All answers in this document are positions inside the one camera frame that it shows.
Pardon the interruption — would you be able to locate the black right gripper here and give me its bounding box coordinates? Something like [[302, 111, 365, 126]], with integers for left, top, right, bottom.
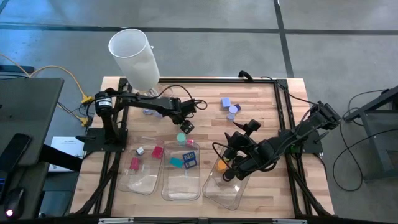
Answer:
[[224, 121, 261, 159]]

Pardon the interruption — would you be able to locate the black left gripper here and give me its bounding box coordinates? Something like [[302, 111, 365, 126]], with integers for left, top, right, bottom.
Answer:
[[169, 97, 196, 135]]

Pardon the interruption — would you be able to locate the green sand timer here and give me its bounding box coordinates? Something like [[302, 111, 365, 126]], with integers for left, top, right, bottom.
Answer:
[[175, 132, 188, 147]]

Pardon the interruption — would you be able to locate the teal rectangular box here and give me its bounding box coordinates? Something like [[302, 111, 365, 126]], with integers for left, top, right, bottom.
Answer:
[[169, 157, 185, 169]]

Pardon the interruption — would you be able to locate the orange sand timer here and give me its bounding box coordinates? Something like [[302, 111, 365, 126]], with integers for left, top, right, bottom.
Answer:
[[216, 159, 228, 174]]

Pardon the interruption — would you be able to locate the red rectangular box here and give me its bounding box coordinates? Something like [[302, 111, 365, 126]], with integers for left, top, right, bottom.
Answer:
[[150, 146, 165, 160]]

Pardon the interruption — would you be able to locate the clear plastic bin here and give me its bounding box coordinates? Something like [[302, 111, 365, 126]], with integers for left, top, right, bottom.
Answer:
[[161, 141, 201, 202], [201, 145, 251, 211], [117, 138, 165, 196]]

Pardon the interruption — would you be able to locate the lavender sand timer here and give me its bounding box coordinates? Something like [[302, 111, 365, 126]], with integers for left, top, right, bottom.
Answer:
[[226, 105, 239, 122]]

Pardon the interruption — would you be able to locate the white paper sheet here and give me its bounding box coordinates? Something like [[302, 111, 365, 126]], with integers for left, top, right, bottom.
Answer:
[[48, 136, 86, 172]]

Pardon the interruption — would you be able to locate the black desk support bar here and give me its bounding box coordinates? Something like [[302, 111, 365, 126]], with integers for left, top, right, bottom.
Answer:
[[40, 144, 83, 172]]

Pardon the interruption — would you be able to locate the grey metal stand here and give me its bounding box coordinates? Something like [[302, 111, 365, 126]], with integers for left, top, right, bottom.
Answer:
[[343, 85, 398, 181]]

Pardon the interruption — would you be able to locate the dark grey desk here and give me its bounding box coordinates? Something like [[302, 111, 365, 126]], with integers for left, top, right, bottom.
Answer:
[[0, 77, 65, 220]]

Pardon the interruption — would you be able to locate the black smartphone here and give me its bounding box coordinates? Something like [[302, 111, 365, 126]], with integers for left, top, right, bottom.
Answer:
[[0, 133, 32, 174]]

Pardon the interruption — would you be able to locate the black flat floor bar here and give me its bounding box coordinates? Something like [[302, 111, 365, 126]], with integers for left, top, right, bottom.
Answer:
[[0, 64, 35, 74]]

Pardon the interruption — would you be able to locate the black computer mouse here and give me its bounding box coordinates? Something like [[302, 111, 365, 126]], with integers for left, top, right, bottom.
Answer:
[[2, 186, 26, 220]]

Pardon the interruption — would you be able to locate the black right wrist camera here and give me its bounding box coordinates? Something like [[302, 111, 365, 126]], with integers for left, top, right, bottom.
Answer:
[[246, 119, 262, 132]]

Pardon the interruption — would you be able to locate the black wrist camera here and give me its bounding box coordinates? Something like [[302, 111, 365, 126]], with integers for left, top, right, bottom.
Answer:
[[246, 119, 262, 132], [182, 100, 198, 115]]

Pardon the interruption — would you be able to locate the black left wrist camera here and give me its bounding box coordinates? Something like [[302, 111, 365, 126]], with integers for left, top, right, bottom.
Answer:
[[182, 100, 198, 115]]

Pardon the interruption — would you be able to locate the black cable loop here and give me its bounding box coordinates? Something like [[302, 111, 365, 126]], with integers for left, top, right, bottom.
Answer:
[[238, 70, 254, 82]]

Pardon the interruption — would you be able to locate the black aluminium table frame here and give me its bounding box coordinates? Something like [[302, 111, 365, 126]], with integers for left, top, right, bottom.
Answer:
[[70, 77, 336, 218]]

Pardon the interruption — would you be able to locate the grey metal bracket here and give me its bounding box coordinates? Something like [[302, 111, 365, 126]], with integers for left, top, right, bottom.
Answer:
[[98, 217, 134, 224], [272, 218, 308, 224]]

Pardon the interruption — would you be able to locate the black floor cable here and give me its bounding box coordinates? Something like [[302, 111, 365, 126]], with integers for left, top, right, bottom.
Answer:
[[331, 90, 398, 192]]

